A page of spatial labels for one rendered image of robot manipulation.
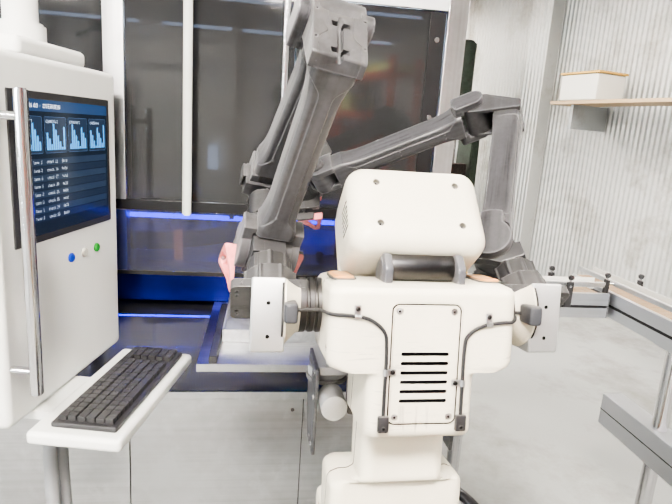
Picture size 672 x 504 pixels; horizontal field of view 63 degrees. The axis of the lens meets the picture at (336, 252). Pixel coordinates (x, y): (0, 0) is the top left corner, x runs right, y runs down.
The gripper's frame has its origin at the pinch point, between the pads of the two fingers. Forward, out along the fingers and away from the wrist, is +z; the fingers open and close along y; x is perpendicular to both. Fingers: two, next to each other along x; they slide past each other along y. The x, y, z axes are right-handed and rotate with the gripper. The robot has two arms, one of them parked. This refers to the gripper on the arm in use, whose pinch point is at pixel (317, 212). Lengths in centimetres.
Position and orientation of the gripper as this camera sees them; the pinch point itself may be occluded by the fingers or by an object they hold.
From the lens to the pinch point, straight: 149.5
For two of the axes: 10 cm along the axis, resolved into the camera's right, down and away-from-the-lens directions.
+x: 9.7, -1.0, -2.1
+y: -0.3, 8.4, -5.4
